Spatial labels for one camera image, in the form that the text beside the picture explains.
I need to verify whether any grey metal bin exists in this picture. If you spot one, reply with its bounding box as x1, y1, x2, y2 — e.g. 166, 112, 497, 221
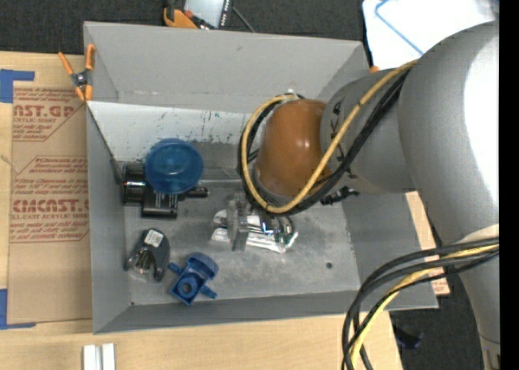
83, 21, 441, 335

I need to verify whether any dark grey packaged tool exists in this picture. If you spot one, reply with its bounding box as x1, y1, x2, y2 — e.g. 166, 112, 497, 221
122, 228, 172, 283

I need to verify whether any black box with white print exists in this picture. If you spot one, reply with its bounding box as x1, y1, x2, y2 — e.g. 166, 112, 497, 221
121, 161, 210, 220

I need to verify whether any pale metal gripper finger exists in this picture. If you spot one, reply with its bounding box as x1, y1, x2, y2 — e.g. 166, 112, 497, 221
226, 193, 249, 224
229, 222, 249, 252

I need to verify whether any brown cardboard board red print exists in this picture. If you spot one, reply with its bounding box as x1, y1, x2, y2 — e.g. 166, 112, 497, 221
0, 50, 95, 325

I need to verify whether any blue plastic fitting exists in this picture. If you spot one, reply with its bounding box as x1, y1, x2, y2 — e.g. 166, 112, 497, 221
167, 252, 221, 307

